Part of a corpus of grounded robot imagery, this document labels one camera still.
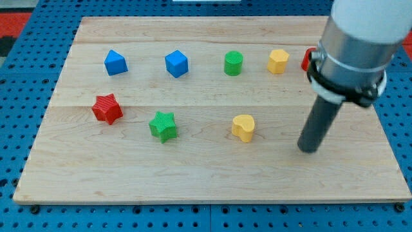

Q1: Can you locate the blue pentagon block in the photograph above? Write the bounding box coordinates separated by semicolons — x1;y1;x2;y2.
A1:
104;50;128;76

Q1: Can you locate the yellow heart block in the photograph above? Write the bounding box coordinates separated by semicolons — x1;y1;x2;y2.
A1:
231;114;255;142

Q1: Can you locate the light wooden board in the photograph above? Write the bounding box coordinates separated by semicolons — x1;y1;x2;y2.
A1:
14;16;411;205

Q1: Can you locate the red star block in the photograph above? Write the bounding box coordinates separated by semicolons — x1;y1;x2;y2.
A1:
91;93;124;125

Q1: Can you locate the red block behind arm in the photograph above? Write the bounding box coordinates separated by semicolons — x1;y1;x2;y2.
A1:
301;47;316;71

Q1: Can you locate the yellow hexagon block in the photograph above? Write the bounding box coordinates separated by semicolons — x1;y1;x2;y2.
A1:
267;49;290;74

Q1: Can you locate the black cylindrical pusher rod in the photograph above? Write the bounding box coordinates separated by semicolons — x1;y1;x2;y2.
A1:
297;95;342;153

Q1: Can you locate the green cylinder block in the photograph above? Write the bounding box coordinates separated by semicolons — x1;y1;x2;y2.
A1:
224;50;243;76

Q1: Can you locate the green star block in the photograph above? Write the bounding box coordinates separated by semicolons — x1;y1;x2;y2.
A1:
149;111;178;144

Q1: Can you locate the blue cube block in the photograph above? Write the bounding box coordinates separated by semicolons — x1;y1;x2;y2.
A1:
165;50;189;78

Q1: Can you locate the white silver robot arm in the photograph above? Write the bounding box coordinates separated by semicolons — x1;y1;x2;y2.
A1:
307;0;411;107

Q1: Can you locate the black cable around arm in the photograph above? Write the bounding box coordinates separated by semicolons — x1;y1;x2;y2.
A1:
306;50;387;108

